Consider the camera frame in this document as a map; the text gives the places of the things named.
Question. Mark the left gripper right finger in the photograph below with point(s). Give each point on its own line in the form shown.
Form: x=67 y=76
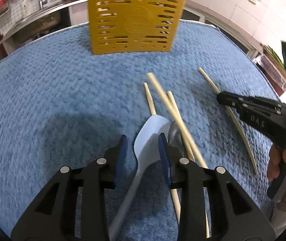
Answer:
x=213 y=205

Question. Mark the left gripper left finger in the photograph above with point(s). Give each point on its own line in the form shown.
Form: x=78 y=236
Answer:
x=52 y=213

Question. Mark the metal spoon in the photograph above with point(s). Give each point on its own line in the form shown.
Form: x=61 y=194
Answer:
x=175 y=139

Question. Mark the white plastic spatula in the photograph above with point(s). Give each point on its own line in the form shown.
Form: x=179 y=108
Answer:
x=147 y=153

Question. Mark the blue textured towel mat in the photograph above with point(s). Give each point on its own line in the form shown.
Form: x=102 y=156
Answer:
x=61 y=105

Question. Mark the yellow perforated utensil holder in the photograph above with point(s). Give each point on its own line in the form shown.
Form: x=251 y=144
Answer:
x=118 y=26

